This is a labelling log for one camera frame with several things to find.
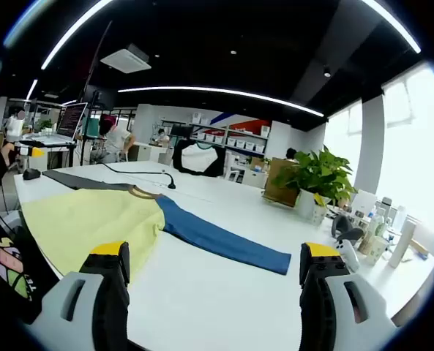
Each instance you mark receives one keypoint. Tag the silver thermos bottle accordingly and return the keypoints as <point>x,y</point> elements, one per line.
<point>386,203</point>

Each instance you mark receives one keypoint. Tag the white card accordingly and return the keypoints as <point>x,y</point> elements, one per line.
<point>363,201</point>

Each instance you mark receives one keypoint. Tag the brown cardboard board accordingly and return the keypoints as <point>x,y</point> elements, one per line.
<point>279,195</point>

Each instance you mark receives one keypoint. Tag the black ceiling spotlight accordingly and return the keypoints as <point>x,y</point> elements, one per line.
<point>326,71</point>

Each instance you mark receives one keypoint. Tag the green potted plant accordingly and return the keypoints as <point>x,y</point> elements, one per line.
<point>322,172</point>

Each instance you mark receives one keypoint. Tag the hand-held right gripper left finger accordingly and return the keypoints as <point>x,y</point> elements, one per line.
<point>107,292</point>

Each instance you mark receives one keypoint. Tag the black gooseneck microphone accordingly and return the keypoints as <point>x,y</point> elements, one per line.
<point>171,185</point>

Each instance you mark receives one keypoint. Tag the small potted plant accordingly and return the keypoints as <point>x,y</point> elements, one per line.
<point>44,125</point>

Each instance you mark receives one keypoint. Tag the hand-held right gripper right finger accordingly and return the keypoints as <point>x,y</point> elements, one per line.
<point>319,292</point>

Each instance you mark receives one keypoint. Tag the ceiling air conditioner unit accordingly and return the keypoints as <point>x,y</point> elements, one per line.
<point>125,62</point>

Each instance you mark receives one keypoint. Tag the open laptop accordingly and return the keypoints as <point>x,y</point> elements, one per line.
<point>72,118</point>

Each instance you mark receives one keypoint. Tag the ceiling light strip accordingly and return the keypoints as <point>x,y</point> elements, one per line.
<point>32,90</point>
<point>66,37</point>
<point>403,36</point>
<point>158,87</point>

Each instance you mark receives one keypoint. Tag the green printed paper cup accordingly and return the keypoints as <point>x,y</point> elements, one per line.
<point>375,252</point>

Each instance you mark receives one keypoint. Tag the person's left hand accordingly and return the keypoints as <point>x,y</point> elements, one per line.
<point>9,153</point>

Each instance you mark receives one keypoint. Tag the white chair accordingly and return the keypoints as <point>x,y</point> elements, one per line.
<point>231,172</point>

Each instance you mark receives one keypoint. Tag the small black puck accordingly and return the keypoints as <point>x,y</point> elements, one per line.
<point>30,174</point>

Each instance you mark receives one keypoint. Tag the small cup with yellow label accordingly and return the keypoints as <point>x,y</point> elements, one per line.
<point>319,214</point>

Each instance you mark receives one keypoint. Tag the person's black printed shirt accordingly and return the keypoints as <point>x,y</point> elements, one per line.
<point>4,263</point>

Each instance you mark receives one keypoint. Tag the tall white cylinder bottle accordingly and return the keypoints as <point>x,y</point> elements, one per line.
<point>401,245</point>

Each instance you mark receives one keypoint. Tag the yellow blue grey garment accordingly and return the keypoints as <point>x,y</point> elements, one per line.
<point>92,219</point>

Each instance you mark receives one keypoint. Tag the black white raglan shirt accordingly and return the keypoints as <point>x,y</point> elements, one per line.
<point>198,161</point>

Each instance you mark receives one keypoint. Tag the shelf with white bins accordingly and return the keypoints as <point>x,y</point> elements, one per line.
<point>238,142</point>

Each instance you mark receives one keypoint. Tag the wooden block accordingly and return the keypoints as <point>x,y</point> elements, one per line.
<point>418,246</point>

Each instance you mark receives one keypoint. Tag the teal board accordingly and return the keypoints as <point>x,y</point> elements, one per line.
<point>92,128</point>

